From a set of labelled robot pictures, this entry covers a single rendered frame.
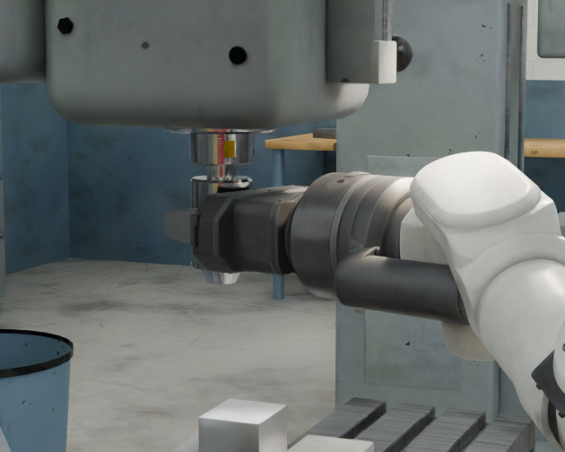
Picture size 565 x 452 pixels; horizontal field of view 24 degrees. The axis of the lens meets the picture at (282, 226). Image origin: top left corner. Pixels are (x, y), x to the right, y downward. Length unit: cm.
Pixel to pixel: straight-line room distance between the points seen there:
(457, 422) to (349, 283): 75
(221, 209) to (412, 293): 18
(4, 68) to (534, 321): 43
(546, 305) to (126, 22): 36
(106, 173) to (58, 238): 53
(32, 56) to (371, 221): 27
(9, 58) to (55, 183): 767
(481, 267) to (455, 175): 9
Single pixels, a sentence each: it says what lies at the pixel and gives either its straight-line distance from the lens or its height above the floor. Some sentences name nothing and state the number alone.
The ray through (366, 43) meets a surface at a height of 137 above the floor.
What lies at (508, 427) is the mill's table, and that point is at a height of 93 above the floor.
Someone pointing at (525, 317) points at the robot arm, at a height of 123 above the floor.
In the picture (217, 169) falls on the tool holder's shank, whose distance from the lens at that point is 97.
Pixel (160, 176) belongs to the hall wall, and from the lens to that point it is 838.
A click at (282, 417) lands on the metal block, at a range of 106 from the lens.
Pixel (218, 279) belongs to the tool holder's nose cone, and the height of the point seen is 119.
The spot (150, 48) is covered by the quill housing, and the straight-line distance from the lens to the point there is 89.
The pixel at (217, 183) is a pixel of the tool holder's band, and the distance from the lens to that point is 96.
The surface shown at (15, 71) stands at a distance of 93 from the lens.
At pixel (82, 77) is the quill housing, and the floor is 134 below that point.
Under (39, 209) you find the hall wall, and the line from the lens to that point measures 846.
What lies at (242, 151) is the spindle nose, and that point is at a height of 129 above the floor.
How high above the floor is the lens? 136
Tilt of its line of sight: 8 degrees down
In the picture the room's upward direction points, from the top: straight up
